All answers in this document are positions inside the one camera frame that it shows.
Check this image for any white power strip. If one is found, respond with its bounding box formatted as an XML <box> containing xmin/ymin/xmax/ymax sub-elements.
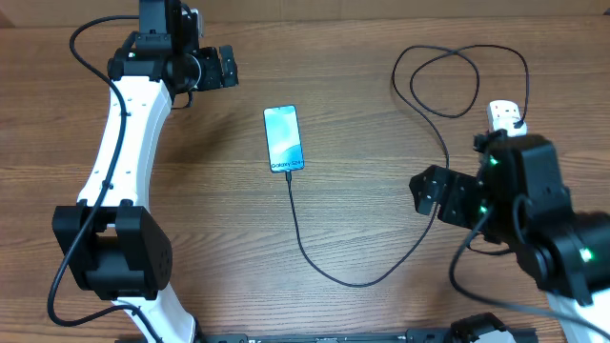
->
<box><xmin>486</xmin><ymin>100</ymin><xmax>523</xmax><ymax>132</ymax></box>

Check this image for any white charger plug adapter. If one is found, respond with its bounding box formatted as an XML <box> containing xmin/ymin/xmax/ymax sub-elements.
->
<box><xmin>490</xmin><ymin>117</ymin><xmax>528</xmax><ymax>137</ymax></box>

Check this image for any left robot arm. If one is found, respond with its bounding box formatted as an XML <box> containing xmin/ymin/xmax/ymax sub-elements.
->
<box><xmin>51</xmin><ymin>0</ymin><xmax>238</xmax><ymax>342</ymax></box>

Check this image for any Samsung Galaxy smartphone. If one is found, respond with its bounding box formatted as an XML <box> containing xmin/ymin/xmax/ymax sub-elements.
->
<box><xmin>263</xmin><ymin>105</ymin><xmax>305</xmax><ymax>173</ymax></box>

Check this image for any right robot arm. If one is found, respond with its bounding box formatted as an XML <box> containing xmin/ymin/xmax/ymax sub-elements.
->
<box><xmin>409</xmin><ymin>130</ymin><xmax>609</xmax><ymax>342</ymax></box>

